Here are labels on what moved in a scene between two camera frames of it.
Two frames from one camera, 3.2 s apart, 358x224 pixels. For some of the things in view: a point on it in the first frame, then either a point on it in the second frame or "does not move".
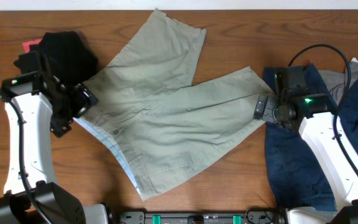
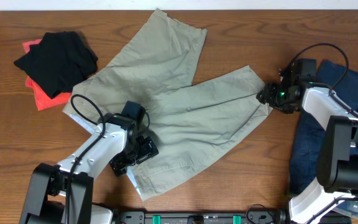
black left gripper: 74,104 to 134,158
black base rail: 261,217 does not move
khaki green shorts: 163,130 does not move
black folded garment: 66,53 does not move
